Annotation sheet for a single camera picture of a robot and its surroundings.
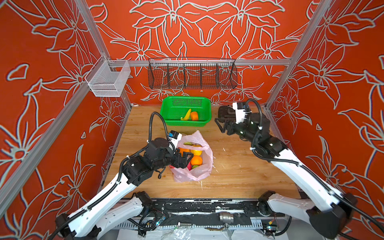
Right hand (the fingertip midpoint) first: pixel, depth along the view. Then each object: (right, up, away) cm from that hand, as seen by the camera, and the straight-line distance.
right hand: (217, 117), depth 68 cm
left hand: (-14, -16, -1) cm, 21 cm away
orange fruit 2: (-9, -25, +16) cm, 30 cm away
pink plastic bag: (-17, -29, +5) cm, 34 cm away
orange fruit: (-10, +2, +39) cm, 40 cm away
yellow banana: (-15, +2, +42) cm, 45 cm away
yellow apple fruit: (-10, -21, +20) cm, 30 cm away
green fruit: (-11, -27, +13) cm, 32 cm away
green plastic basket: (-27, +8, +48) cm, 56 cm away
